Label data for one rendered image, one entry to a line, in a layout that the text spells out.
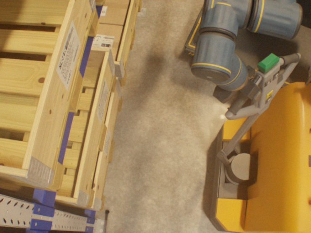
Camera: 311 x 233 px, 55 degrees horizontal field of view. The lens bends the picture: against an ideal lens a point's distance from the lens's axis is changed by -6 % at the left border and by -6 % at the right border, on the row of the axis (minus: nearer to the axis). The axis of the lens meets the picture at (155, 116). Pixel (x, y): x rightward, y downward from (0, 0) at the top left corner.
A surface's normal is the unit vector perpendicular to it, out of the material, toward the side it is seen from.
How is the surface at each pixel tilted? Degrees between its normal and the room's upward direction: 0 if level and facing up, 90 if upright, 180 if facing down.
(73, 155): 0
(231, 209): 22
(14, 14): 0
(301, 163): 14
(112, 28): 0
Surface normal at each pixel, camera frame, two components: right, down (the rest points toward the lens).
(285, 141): -0.92, -0.25
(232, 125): -0.38, -0.37
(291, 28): -0.20, 0.64
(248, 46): -0.01, -0.36
